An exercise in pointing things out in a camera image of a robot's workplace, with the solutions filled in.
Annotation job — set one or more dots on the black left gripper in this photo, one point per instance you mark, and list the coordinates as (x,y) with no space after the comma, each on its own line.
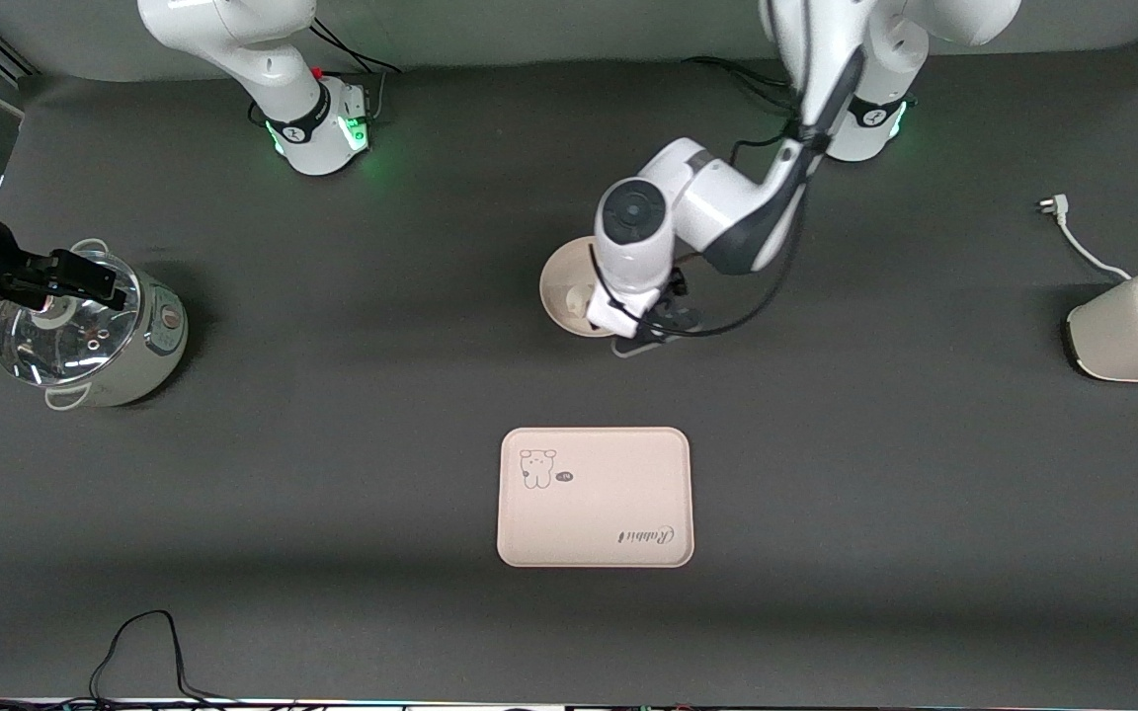
(678,283)

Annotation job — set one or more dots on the small white bun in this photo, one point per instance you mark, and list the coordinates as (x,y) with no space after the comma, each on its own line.
(577,301)

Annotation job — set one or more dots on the round beige plate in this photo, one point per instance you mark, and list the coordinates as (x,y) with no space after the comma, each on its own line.
(559,272)

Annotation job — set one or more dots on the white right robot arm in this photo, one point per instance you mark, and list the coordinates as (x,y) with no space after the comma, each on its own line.
(273,59)

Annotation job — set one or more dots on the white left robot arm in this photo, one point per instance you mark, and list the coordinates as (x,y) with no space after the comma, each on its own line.
(717,207)

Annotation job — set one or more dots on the beige tray with rabbit print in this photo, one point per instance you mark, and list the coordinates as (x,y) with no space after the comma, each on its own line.
(609,513)

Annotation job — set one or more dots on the glass pot lid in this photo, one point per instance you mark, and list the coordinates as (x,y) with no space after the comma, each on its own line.
(65,351)

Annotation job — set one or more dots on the pale green electric pot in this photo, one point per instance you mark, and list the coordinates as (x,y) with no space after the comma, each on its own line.
(159,341)

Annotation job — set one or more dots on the cream white toaster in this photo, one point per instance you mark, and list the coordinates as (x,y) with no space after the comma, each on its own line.
(1122,336)

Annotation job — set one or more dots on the grey metal frame rail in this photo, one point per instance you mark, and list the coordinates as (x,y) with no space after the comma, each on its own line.
(16,61)

